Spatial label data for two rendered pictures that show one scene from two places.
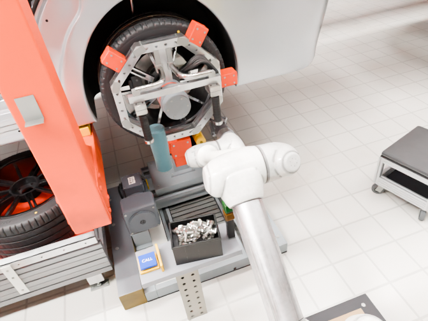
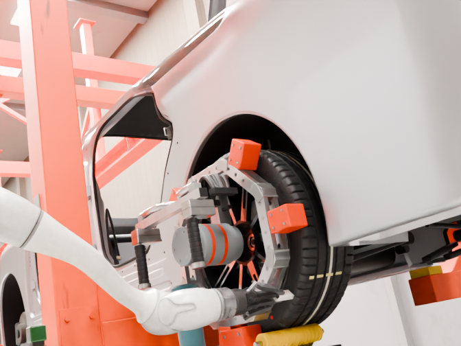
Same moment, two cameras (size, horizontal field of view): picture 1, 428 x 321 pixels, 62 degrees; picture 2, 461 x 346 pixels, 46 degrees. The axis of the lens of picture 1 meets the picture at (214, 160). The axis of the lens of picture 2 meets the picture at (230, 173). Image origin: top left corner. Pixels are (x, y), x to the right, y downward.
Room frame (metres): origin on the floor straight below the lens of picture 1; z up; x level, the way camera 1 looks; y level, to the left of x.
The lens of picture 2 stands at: (0.92, -1.52, 0.55)
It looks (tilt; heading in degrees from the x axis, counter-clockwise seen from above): 16 degrees up; 65
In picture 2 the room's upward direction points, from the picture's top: 11 degrees counter-clockwise
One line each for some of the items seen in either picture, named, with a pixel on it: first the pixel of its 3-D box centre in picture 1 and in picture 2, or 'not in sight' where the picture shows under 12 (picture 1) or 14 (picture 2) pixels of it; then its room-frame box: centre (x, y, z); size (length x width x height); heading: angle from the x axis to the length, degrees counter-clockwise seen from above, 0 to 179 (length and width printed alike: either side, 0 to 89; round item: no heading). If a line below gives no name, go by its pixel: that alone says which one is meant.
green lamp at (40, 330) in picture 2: (227, 206); (36, 333); (0.99, -0.03, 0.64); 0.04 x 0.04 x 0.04; 14
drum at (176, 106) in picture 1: (172, 98); (208, 244); (1.56, 0.16, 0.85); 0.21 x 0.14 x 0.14; 14
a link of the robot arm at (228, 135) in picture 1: (231, 149); (185, 309); (1.37, -0.09, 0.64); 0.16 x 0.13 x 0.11; 14
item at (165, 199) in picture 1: (182, 177); not in sight; (1.79, 0.22, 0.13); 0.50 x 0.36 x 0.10; 104
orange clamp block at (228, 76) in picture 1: (227, 77); (287, 218); (1.71, -0.12, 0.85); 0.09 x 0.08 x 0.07; 104
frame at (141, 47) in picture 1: (169, 92); (225, 244); (1.63, 0.18, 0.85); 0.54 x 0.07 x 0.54; 104
